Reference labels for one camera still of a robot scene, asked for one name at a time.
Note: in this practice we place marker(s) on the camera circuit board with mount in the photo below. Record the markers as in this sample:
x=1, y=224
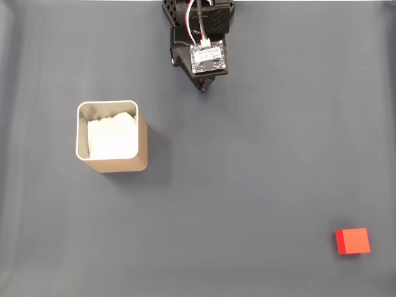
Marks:
x=207, y=58

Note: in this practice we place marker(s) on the red cube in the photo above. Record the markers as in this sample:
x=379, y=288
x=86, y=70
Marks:
x=354, y=241

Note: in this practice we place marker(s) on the tan metal box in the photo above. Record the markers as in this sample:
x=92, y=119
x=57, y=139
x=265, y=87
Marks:
x=117, y=165

